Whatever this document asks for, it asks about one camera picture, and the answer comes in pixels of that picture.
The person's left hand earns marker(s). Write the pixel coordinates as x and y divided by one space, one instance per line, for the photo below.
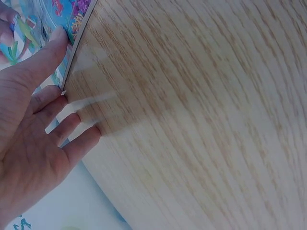
26 148

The person's right hand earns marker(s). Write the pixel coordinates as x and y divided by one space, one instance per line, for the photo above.
6 36

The colourful sea animal puzzle board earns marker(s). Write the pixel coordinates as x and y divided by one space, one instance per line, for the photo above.
72 21

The person's right fingers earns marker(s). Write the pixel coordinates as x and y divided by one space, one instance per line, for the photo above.
6 36

